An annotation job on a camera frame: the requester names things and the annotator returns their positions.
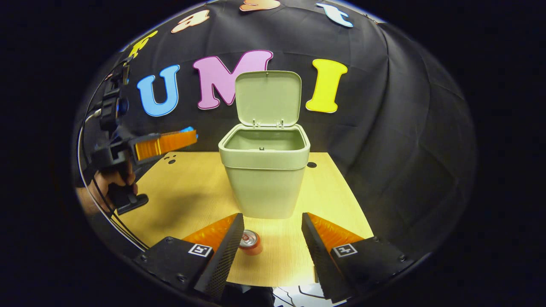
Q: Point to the wooden desktop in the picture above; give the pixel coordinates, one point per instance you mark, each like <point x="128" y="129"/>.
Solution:
<point x="192" y="187"/>

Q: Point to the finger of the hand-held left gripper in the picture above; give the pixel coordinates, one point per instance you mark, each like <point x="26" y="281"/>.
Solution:
<point x="166" y="145"/>

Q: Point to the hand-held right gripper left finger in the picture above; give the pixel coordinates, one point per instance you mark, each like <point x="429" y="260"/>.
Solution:
<point x="226" y="251"/>

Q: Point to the black backdrop cloth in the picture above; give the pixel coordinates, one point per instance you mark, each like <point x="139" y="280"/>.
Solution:
<point x="405" y="128"/>

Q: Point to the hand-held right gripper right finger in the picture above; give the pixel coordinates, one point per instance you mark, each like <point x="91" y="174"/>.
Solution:
<point x="320" y="256"/>

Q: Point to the green desktop garbage bin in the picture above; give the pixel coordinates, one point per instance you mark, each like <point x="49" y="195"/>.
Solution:
<point x="264" y="187"/>

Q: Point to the red pop can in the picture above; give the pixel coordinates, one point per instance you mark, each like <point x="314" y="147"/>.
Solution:
<point x="251" y="245"/>

